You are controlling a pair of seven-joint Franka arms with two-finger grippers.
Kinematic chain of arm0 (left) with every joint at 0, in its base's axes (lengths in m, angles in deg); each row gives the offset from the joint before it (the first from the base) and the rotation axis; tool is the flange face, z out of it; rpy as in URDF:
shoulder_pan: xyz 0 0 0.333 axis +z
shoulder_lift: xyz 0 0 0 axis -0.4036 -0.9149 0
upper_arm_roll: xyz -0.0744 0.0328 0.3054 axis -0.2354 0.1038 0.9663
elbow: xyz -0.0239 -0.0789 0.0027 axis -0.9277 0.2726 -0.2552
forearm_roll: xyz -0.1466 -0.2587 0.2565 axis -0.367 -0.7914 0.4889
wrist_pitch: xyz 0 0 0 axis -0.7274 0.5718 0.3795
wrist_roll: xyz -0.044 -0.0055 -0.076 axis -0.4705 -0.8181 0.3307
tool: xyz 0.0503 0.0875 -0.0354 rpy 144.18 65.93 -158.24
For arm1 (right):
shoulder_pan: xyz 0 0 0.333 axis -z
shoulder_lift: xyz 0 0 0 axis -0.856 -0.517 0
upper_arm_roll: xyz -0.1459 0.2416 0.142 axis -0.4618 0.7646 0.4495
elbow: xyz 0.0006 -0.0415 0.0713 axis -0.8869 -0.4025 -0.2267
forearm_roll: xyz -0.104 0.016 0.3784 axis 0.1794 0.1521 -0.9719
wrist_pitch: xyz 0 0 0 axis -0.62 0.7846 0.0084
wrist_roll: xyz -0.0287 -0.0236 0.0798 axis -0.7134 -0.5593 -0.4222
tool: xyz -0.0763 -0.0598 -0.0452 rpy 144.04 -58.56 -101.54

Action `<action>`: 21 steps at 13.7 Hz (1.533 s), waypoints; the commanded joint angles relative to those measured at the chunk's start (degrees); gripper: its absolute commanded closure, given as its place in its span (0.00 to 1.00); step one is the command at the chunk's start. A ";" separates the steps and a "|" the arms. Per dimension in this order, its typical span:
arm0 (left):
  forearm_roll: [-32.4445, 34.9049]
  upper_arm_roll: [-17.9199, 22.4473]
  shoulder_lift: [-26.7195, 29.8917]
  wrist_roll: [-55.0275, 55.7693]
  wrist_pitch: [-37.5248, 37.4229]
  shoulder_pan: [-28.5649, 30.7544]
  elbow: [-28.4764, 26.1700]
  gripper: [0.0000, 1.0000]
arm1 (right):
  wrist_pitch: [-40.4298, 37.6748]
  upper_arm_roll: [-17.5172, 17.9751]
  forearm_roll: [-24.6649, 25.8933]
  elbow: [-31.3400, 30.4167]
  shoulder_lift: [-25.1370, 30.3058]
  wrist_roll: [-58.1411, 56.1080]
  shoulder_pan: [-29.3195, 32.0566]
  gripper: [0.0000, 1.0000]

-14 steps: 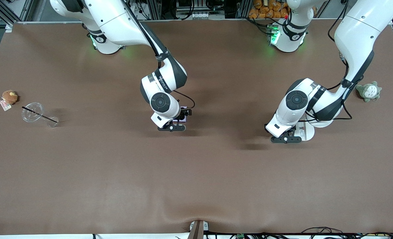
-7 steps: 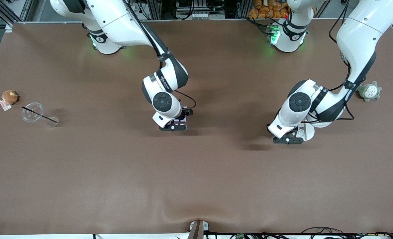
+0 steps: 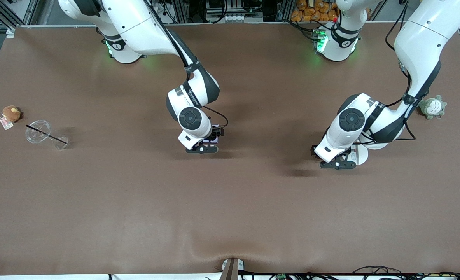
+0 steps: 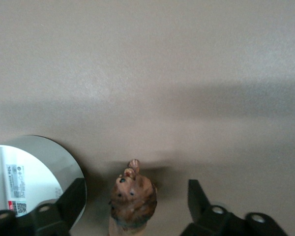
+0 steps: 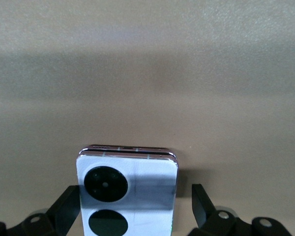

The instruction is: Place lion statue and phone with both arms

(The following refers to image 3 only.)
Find lilac folding phone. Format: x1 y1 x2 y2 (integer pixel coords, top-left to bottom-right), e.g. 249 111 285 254
203 124 220 149

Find white round desk lamp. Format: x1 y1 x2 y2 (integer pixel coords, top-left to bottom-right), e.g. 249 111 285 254
346 144 370 166

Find grey green totoro plush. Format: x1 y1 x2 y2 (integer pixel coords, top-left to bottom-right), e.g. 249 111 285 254
418 95 448 121

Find grey equipment rack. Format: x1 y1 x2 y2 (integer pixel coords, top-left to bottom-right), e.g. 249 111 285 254
206 0 264 23

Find orange bagged snacks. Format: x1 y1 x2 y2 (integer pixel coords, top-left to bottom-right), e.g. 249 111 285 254
291 0 339 23

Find black straw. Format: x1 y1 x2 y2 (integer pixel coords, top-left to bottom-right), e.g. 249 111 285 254
25 124 68 145

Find clear plastic cup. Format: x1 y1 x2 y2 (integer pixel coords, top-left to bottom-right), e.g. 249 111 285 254
24 119 69 150

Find brown plush toy with tag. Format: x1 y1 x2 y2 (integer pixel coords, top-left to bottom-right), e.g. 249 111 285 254
0 105 22 131

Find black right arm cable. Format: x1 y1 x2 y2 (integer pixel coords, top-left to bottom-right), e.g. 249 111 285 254
146 0 229 129

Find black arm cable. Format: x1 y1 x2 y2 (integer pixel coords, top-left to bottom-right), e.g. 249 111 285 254
385 0 417 141
146 0 229 129

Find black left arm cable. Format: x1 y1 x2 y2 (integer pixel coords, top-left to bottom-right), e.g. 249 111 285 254
385 0 417 141

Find black floor cable bundle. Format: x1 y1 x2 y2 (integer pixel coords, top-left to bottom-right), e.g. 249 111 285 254
352 266 460 280

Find metal table edge bracket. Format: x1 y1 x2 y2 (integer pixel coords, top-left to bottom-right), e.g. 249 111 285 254
221 258 245 280

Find aluminium frame post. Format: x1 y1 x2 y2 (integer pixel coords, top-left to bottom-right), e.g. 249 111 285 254
0 0 40 35

